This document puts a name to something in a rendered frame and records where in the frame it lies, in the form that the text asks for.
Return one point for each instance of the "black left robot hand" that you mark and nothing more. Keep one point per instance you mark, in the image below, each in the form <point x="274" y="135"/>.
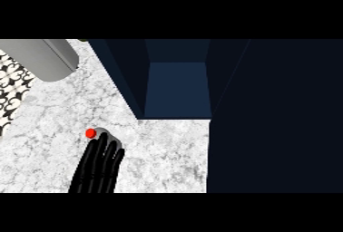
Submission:
<point x="97" y="169"/>

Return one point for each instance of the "clear red-capped water bottle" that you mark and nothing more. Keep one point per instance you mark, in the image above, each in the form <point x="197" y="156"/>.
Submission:
<point x="92" y="133"/>

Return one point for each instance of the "dark blue open cabinet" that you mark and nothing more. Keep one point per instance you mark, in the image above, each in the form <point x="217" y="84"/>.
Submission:
<point x="174" y="87"/>

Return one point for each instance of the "dark blue cabinet door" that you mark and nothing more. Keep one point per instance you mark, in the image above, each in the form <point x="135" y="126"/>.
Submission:
<point x="277" y="120"/>

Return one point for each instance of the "grey rounded appliance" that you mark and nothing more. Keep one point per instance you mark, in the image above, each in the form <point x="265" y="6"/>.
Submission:
<point x="42" y="57"/>

